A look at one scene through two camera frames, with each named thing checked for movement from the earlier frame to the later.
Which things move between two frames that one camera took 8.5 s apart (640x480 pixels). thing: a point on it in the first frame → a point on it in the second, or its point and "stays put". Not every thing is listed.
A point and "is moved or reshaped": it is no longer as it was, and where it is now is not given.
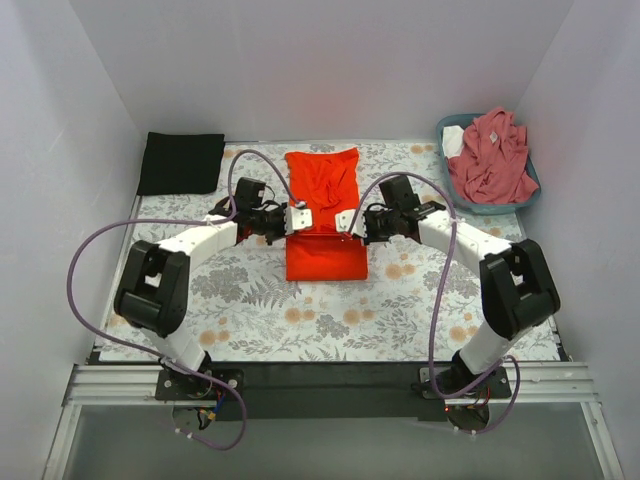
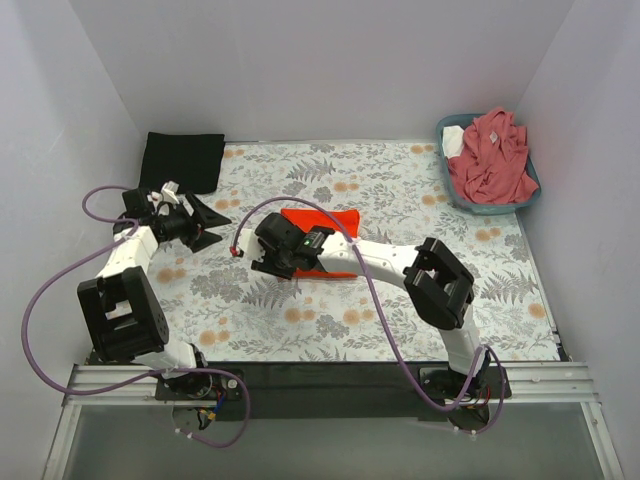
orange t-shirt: (327, 183) is moved or reshaped
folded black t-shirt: (182, 164) stays put
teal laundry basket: (469, 206) stays put
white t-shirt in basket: (452, 140) stays put
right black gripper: (370, 226) → (270, 265)
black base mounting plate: (330, 391) stays put
